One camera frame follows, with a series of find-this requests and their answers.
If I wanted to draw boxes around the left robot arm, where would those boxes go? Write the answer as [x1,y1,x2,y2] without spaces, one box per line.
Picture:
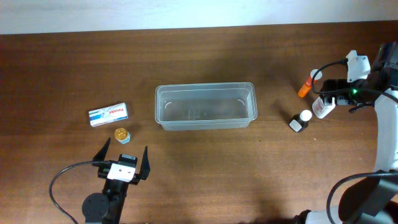
[81,139,150,224]

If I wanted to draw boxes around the dark bottle white cap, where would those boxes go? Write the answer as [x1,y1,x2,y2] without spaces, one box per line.
[289,110,312,133]

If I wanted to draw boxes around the white blue Panadol box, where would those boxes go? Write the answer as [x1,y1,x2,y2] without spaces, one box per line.
[88,103,128,127]

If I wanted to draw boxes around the orange tube white cap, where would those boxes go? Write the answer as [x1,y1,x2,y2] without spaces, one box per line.
[298,69,322,98]

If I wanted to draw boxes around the clear plastic container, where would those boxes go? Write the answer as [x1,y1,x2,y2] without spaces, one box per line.
[155,82,257,131]

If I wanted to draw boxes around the white calamine lotion bottle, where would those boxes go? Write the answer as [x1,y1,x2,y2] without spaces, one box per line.
[312,96,336,119]

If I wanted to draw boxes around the gold lid balm jar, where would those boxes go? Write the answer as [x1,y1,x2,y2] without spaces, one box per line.
[114,128,131,144]

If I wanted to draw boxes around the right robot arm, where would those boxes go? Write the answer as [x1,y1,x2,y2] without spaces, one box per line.
[289,41,397,224]

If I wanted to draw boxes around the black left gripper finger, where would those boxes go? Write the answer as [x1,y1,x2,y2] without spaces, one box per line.
[93,138,111,162]
[139,146,150,180]

